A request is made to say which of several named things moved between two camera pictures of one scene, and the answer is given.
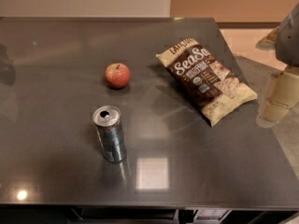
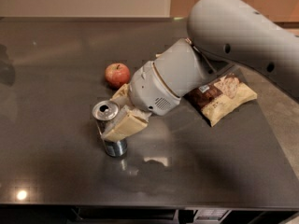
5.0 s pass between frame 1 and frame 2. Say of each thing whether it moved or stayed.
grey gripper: moved
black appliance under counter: stayed
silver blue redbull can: moved
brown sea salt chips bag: stayed
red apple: stayed
